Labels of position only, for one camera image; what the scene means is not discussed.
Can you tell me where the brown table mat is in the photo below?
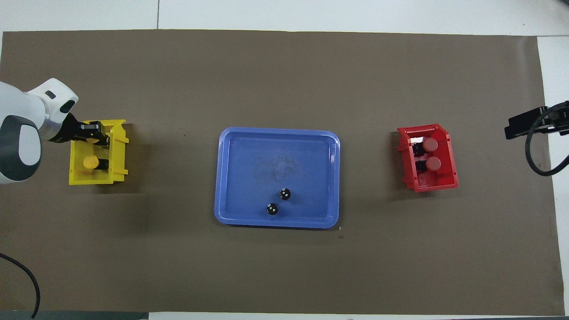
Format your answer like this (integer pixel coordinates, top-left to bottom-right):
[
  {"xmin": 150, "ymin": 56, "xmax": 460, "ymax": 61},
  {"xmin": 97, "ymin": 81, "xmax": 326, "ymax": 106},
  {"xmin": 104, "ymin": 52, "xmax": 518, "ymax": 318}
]
[{"xmin": 0, "ymin": 29, "xmax": 565, "ymax": 316}]

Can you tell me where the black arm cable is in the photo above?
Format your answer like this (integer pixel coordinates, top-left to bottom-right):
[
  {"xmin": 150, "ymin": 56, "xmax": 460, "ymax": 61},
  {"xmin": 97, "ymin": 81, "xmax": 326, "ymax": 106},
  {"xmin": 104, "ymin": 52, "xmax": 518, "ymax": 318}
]
[
  {"xmin": 525, "ymin": 101, "xmax": 569, "ymax": 177},
  {"xmin": 0, "ymin": 252, "xmax": 41, "ymax": 320}
]

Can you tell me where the yellow storage bin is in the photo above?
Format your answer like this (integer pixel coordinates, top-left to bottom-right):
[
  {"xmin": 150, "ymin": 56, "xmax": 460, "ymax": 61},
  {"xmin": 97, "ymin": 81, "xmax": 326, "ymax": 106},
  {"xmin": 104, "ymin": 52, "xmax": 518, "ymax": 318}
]
[{"xmin": 68, "ymin": 119, "xmax": 130, "ymax": 186}]

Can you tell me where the red push button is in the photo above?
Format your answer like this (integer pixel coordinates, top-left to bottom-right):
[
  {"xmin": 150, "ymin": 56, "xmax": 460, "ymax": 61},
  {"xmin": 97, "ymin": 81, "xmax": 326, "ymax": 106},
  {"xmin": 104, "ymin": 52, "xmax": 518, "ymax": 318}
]
[
  {"xmin": 414, "ymin": 156, "xmax": 442, "ymax": 174},
  {"xmin": 413, "ymin": 137, "xmax": 440, "ymax": 156}
]

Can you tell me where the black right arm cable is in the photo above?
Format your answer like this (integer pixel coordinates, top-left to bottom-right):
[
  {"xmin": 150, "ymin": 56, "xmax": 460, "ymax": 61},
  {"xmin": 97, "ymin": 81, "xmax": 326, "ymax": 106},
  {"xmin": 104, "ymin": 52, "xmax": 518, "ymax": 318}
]
[{"xmin": 525, "ymin": 101, "xmax": 569, "ymax": 177}]

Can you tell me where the red storage bin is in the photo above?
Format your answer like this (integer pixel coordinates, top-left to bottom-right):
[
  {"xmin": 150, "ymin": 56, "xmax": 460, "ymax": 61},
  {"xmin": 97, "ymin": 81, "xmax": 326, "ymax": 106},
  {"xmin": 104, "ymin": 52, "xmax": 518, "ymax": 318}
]
[{"xmin": 397, "ymin": 123, "xmax": 459, "ymax": 193}]

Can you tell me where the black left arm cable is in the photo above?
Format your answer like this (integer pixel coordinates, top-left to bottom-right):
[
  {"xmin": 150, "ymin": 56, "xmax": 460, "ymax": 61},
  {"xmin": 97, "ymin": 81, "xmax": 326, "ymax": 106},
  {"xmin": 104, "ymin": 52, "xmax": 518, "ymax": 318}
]
[{"xmin": 0, "ymin": 252, "xmax": 41, "ymax": 320}]

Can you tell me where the blue plastic tray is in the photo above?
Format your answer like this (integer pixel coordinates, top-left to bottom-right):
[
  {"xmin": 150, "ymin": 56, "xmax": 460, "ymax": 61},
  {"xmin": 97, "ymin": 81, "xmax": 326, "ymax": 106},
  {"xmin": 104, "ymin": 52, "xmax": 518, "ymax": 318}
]
[{"xmin": 214, "ymin": 127, "xmax": 341, "ymax": 229}]

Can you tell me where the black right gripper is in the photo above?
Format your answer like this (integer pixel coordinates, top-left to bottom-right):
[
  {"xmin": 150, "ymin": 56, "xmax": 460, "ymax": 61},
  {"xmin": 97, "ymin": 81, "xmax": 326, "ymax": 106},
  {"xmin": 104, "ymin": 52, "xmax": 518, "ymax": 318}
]
[{"xmin": 504, "ymin": 106, "xmax": 569, "ymax": 141}]

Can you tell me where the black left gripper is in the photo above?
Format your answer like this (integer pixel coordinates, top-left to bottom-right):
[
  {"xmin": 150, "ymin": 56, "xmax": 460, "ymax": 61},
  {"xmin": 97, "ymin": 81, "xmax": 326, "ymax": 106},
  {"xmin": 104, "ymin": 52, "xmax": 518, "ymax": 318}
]
[{"xmin": 47, "ymin": 113, "xmax": 111, "ymax": 148}]

